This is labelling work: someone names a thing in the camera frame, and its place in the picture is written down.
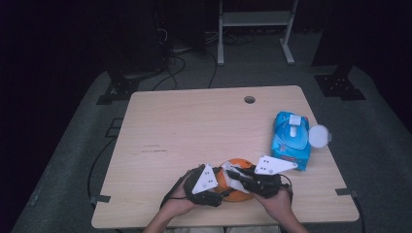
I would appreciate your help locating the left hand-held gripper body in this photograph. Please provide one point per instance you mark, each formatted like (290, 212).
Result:
(204, 181)

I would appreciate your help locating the white metal stand frame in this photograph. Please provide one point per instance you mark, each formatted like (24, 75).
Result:
(256, 18)

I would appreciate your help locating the orange plush toy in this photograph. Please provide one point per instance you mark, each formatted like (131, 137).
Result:
(238, 196)

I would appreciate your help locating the white round cap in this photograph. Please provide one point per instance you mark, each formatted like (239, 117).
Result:
(319, 136)

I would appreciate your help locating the blue wet wipe pack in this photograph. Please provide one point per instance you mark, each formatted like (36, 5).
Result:
(291, 139)

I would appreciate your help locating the white wet wipe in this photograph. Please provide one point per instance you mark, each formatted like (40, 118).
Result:
(239, 187)

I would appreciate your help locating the person's right hand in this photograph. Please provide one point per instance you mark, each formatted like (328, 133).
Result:
(275, 205)

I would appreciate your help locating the black stand base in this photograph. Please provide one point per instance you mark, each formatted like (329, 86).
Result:
(121, 87)
(338, 86)

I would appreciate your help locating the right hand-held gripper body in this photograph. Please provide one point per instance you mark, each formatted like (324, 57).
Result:
(267, 187)

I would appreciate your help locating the person's left hand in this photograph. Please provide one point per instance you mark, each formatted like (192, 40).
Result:
(178, 202)

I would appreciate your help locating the grey tape piece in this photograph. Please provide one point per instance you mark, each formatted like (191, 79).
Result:
(102, 198)
(345, 191)

